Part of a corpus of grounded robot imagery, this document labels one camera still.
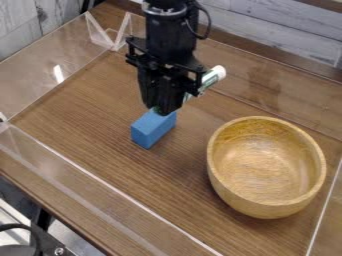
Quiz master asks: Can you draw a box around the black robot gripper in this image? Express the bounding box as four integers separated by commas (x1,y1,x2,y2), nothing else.
125,8,208,115

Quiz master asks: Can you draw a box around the green dry erase marker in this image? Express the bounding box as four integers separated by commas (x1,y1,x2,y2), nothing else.
183,65,227,102

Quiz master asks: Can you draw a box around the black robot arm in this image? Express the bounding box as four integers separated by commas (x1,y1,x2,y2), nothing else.
125,0,212,116

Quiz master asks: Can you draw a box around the brown wooden bowl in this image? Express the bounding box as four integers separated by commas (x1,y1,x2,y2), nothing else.
205,116,327,219

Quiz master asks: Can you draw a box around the blue foam block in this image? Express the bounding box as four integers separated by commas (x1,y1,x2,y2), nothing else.
130,110,177,149

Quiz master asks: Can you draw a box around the clear acrylic tray wall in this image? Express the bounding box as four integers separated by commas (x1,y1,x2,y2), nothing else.
0,5,342,256

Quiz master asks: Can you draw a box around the black cable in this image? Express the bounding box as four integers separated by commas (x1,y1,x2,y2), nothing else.
0,223,41,256

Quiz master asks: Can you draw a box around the black metal table bracket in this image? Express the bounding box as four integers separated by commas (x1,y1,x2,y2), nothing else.
29,208,77,256

